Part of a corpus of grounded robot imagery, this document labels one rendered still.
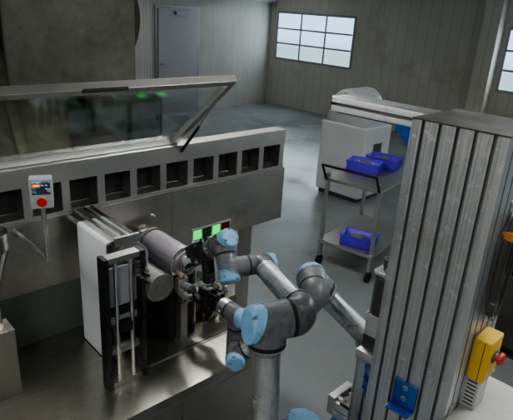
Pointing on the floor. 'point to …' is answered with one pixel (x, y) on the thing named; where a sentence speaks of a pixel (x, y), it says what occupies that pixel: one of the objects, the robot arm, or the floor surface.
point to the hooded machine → (350, 144)
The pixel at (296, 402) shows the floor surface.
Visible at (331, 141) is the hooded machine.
